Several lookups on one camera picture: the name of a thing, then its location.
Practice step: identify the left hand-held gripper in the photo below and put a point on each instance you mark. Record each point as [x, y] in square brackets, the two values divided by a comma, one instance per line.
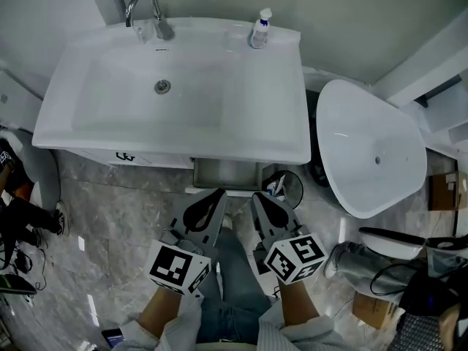
[172, 265]

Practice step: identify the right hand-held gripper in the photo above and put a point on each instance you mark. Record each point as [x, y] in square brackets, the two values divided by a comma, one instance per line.
[296, 256]

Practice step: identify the grey drawer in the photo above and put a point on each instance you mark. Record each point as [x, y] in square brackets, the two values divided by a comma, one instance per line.
[225, 174]

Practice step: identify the person's right forearm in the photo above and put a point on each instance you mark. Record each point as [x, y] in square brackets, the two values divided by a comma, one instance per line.
[298, 305]

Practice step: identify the person's left forearm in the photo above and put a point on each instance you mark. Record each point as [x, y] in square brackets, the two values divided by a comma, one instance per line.
[161, 313]

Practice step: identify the metal sink drain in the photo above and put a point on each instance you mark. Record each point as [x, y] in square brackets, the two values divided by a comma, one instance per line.
[162, 86]

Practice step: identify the white ceramic sink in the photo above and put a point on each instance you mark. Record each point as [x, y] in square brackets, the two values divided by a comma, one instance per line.
[120, 97]

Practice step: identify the person's white shoe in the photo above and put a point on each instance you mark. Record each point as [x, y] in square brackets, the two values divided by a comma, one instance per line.
[334, 260]
[227, 221]

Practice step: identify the black trash bin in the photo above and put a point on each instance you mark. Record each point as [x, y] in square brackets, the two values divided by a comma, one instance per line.
[294, 188]

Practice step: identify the white vanity cabinet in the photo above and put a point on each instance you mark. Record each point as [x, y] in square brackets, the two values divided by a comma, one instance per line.
[164, 159]

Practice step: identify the person's blue jeans leg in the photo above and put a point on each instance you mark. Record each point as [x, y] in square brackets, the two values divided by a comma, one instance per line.
[234, 287]

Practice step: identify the white bathtub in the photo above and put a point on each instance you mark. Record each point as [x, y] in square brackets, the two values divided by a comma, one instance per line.
[362, 145]

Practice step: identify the brown cardboard box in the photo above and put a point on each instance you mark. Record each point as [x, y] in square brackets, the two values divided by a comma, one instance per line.
[373, 309]
[444, 192]

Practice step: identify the dark smartphone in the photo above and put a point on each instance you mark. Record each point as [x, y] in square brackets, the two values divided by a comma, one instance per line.
[113, 338]

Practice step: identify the black bag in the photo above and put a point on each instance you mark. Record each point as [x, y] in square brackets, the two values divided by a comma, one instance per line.
[431, 305]

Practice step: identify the white spray bottle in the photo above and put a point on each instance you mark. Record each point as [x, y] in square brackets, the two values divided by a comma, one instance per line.
[259, 31]

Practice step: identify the white shelf unit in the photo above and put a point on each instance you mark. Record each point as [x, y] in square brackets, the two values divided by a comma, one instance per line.
[438, 101]

